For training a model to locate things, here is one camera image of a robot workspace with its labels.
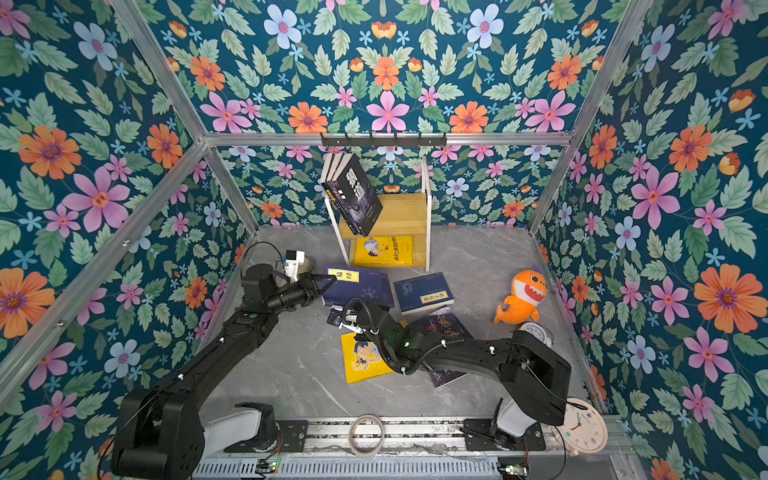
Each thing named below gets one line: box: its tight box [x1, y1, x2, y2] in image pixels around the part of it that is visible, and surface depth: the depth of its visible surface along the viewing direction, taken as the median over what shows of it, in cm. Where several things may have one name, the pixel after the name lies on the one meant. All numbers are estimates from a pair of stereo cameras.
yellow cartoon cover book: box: [340, 333, 395, 384], surface depth 86 cm
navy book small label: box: [393, 272, 455, 315], surface depth 101 cm
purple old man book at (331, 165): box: [324, 152, 366, 237], surface depth 82 cm
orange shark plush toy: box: [494, 267, 548, 325], surface depth 94 cm
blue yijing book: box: [322, 267, 395, 307], surface depth 83 cm
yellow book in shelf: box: [354, 236, 413, 266], surface depth 109 cm
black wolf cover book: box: [320, 152, 384, 237], surface depth 85 cm
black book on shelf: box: [320, 152, 372, 237], surface depth 84 cm
